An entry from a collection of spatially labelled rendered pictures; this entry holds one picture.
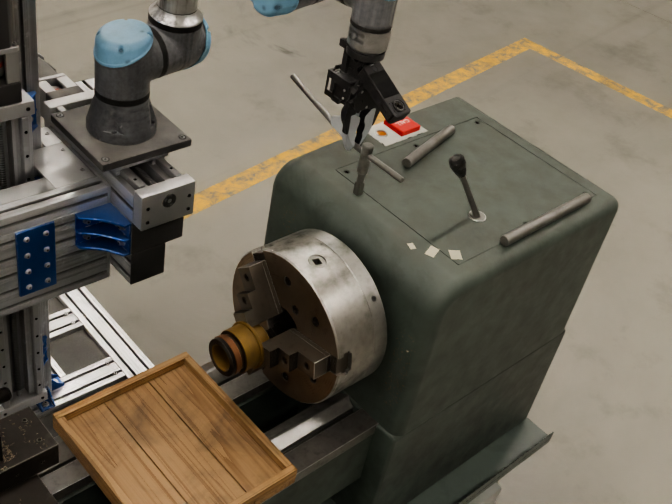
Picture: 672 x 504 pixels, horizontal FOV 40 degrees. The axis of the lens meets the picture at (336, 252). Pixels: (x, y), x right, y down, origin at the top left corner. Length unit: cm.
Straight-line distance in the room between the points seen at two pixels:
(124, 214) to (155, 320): 127
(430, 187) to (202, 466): 71
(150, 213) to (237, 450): 55
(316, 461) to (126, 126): 80
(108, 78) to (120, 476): 80
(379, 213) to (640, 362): 206
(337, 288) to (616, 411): 195
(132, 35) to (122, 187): 32
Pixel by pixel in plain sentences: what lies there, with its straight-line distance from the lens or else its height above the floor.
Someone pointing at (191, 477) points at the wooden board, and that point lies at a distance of 174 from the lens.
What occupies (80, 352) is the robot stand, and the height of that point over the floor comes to 21.
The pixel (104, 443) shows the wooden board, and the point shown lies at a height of 89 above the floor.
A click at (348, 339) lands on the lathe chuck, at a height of 115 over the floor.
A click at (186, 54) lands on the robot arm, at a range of 204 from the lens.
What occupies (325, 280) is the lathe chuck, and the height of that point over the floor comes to 123.
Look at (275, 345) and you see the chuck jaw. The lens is 166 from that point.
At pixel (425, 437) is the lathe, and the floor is 80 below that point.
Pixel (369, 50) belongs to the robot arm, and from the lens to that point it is 165.
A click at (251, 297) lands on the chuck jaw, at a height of 115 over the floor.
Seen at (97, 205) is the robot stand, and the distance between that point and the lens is 207.
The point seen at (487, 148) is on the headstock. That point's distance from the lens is 206.
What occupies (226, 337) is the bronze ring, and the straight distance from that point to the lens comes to 165.
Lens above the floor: 228
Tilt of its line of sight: 38 degrees down
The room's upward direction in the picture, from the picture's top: 12 degrees clockwise
